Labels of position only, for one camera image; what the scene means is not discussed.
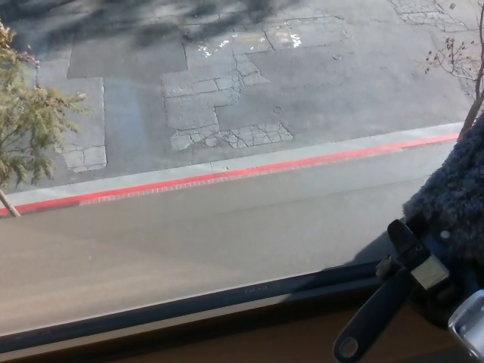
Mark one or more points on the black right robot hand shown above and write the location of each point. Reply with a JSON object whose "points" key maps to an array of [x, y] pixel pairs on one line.
{"points": [[404, 242]]}

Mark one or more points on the grey fluffy microfibre duster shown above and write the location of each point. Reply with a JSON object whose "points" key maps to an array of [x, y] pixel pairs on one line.
{"points": [[453, 181]]}

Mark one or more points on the light wooden window sill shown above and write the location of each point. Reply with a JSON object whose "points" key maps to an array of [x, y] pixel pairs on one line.
{"points": [[264, 348]]}

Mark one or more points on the bare thin street tree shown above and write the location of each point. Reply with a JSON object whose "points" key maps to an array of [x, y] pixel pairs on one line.
{"points": [[470, 117]]}

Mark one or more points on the leafy green street tree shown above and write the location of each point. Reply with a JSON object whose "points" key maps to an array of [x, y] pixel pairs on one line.
{"points": [[26, 113]]}

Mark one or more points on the dark brown window frame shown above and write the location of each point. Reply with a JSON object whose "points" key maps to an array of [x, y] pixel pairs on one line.
{"points": [[151, 314]]}

